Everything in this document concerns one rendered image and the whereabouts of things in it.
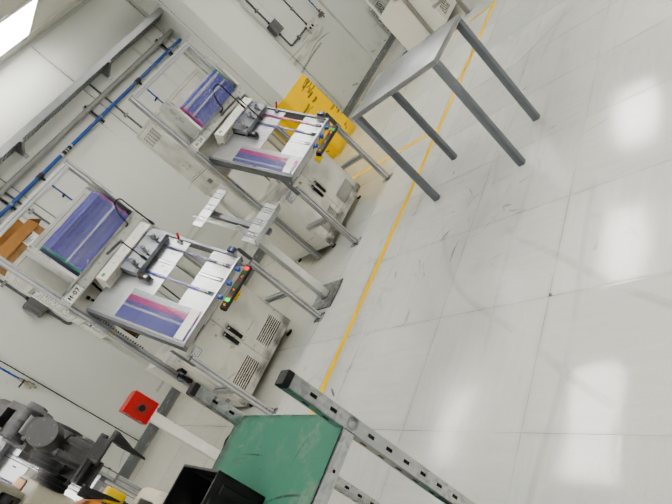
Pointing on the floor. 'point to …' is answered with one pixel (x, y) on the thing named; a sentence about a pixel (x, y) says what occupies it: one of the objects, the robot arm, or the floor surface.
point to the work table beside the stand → (409, 67)
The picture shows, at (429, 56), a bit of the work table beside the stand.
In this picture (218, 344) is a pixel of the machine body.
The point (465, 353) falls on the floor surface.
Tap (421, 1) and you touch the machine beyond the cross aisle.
